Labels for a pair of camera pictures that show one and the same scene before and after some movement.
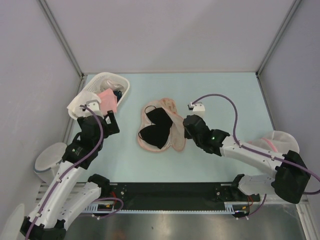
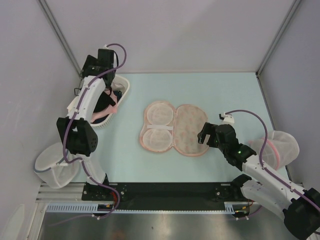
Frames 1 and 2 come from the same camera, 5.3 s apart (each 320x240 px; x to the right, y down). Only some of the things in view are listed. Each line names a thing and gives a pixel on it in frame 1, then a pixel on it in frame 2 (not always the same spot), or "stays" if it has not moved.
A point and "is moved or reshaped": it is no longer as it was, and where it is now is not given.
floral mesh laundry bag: x=177 y=138 is moved or reshaped
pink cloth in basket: x=109 y=101 stays
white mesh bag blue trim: x=47 y=161 stays
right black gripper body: x=188 y=136 -> x=221 y=147
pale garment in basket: x=112 y=84 stays
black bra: x=157 y=134 -> x=105 y=101
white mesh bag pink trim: x=278 y=141 stays
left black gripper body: x=110 y=128 -> x=113 y=73
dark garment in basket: x=118 y=94 stays
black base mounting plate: x=134 y=195 stays
